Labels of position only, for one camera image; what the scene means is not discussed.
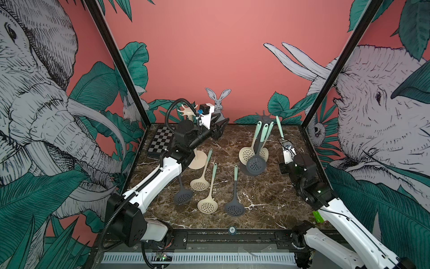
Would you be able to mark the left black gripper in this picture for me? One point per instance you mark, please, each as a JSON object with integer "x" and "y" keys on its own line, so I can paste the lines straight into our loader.
{"x": 216, "y": 132}

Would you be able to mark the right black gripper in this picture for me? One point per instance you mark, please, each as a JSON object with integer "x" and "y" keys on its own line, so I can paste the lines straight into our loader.
{"x": 283, "y": 167}

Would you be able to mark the beige skimmer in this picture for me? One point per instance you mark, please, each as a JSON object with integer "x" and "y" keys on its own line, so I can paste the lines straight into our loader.
{"x": 209, "y": 205}
{"x": 200, "y": 183}
{"x": 264, "y": 152}
{"x": 248, "y": 152}

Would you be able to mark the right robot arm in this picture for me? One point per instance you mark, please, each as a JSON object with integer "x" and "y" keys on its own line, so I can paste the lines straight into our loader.
{"x": 367, "y": 252}

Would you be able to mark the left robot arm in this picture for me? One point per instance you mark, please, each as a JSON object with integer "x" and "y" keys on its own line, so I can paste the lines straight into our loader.
{"x": 125, "y": 213}

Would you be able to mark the beige utensil rack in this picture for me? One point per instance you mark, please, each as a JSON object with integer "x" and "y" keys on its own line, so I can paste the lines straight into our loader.
{"x": 200, "y": 157}

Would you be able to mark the dark grey utensil rack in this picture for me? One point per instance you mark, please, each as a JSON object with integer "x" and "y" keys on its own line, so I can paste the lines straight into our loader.
{"x": 264, "y": 119}

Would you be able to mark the checkerboard calibration board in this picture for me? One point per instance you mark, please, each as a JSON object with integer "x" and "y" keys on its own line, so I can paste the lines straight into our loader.
{"x": 160, "y": 142}

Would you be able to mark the white perforated vent strip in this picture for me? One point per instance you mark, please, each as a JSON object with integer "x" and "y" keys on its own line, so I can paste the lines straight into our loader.
{"x": 200, "y": 258}

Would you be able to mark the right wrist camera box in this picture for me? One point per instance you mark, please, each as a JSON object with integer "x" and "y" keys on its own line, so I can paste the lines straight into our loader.
{"x": 288, "y": 149}

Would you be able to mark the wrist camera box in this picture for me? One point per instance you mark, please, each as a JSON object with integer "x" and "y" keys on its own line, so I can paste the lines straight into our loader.
{"x": 288, "y": 149}
{"x": 204, "y": 117}

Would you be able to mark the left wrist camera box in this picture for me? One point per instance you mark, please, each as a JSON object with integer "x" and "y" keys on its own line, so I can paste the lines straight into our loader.
{"x": 204, "y": 117}

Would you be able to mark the small round rail knob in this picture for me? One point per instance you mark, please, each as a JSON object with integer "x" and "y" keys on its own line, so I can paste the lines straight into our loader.
{"x": 232, "y": 230}

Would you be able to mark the black front rail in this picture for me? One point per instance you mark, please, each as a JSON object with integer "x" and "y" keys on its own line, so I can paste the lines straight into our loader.
{"x": 181, "y": 239}

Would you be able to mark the left black frame post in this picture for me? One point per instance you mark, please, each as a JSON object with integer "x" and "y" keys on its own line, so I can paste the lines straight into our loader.
{"x": 106, "y": 34}

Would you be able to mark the black frame post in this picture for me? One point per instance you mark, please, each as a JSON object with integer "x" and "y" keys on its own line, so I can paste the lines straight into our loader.
{"x": 366, "y": 18}
{"x": 106, "y": 34}

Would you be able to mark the right black frame post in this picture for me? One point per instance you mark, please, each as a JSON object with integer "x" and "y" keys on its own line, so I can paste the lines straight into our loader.
{"x": 366, "y": 18}

